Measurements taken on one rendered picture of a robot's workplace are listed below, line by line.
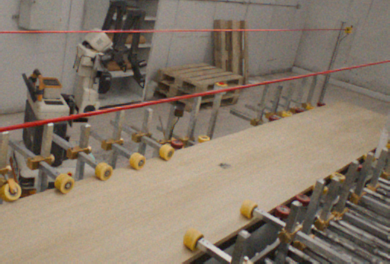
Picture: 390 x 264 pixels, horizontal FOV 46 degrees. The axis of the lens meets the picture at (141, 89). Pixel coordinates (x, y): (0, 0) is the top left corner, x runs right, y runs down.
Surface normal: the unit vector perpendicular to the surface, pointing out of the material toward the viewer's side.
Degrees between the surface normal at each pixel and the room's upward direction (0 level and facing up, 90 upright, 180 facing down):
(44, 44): 90
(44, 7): 90
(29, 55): 90
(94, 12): 90
